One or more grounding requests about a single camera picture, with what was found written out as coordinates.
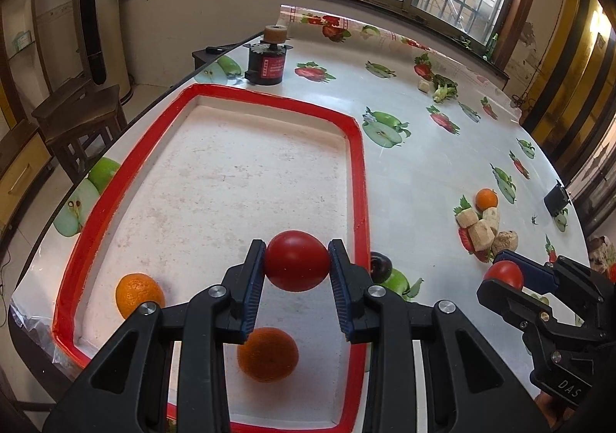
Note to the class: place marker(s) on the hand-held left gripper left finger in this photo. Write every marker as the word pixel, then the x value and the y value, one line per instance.
pixel 252 291

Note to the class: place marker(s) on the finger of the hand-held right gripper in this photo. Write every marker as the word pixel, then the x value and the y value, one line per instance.
pixel 534 272
pixel 505 303

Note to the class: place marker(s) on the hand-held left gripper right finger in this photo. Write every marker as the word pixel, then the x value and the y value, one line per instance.
pixel 340 291

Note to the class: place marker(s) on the small red tomato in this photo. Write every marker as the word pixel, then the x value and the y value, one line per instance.
pixel 504 274

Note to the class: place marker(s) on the brown round bread chunk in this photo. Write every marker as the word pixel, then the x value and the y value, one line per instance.
pixel 504 240

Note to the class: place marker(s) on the dark purple plum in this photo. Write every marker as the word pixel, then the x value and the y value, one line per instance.
pixel 381 267

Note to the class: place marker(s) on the large red tomato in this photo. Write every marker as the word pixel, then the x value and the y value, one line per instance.
pixel 297 261

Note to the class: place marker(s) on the large beige bread chunk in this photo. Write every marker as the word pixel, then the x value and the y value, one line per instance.
pixel 481 236

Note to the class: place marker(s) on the small beige bread chunk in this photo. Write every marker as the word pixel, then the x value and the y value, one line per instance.
pixel 466 220

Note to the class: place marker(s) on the orange mandarin with stem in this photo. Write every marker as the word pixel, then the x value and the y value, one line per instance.
pixel 486 198

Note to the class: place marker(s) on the white tray with red rim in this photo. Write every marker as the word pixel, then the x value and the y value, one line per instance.
pixel 216 173

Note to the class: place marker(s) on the small black box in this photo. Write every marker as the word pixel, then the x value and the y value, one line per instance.
pixel 557 198

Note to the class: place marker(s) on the fruit print plastic tablecloth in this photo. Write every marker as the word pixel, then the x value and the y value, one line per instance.
pixel 409 173

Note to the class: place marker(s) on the green leafy vegetable scrap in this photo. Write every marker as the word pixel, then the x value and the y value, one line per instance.
pixel 443 89

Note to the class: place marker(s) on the small beige sugarcane piece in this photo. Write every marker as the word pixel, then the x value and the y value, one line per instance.
pixel 423 85

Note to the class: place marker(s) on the yellow door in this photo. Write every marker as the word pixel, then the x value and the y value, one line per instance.
pixel 568 53

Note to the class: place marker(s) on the green bottle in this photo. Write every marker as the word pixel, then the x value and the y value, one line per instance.
pixel 493 45

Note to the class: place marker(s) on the black jar with red label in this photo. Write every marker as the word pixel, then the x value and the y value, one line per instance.
pixel 267 60

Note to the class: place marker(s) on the small black device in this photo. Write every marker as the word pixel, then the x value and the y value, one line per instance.
pixel 214 49

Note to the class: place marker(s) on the wooden stool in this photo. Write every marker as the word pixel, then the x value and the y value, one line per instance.
pixel 77 115

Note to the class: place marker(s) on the yellow cabinet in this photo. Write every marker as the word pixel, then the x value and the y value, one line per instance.
pixel 19 168

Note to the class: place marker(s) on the dark vertical pipe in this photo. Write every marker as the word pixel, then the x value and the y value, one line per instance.
pixel 91 5

